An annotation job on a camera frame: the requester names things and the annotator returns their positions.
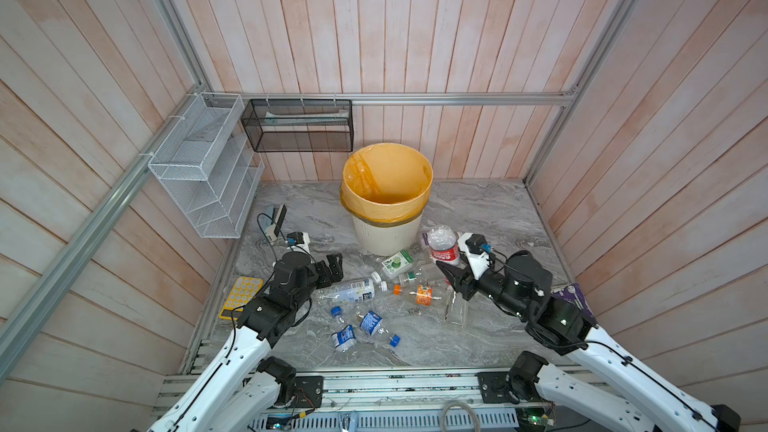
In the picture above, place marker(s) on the orange label clear bottle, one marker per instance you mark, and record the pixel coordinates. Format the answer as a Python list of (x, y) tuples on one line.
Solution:
[(420, 294)]

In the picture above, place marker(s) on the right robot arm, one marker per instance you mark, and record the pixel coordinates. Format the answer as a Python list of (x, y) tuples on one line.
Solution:
[(640, 399)]

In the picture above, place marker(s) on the white wire mesh shelf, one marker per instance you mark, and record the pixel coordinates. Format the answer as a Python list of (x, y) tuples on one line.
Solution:
[(206, 165)]

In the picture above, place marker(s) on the crushed blue label bottle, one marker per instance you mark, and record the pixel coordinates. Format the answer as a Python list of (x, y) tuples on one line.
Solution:
[(375, 329)]

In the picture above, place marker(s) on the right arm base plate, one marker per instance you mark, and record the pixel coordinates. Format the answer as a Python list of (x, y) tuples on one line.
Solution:
[(495, 388)]

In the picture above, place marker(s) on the white bin with yellow bag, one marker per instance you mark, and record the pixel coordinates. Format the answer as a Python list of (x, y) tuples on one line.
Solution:
[(385, 188)]

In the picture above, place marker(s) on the black mesh wall basket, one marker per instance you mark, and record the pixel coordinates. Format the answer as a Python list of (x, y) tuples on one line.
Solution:
[(299, 125)]

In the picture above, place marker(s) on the red label clear bottle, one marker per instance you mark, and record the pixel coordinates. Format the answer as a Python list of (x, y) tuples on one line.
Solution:
[(443, 244)]

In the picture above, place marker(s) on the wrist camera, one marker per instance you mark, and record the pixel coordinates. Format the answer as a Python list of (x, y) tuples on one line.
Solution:
[(476, 252), (298, 241)]

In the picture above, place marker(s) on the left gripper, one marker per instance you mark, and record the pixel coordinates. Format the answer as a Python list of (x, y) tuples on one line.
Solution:
[(335, 268)]

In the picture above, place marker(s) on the clear green cap bottle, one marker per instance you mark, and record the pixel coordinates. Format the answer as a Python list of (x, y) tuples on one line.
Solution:
[(425, 274)]

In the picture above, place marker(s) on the small blue label bottle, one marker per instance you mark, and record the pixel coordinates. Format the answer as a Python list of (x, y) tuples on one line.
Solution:
[(344, 335)]

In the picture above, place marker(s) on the green lime label bottle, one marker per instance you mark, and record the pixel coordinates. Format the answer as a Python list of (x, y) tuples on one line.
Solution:
[(397, 264)]

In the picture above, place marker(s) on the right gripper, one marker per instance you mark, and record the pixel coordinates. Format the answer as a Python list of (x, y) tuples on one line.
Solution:
[(458, 278)]

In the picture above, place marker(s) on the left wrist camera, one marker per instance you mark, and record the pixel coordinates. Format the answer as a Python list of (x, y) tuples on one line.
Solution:
[(298, 241)]

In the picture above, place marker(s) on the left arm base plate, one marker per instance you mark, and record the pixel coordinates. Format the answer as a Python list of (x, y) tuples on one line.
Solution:
[(303, 392)]

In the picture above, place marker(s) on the clear tall bottle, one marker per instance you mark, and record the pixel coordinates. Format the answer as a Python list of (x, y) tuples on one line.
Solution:
[(456, 311)]

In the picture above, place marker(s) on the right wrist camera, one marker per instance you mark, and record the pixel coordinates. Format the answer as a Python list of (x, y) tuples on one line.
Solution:
[(476, 252)]

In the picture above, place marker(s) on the long clear blue-label bottle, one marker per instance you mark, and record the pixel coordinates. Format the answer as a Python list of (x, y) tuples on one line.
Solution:
[(359, 290)]

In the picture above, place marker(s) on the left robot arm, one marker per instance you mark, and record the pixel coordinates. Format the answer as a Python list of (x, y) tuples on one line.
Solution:
[(244, 379)]

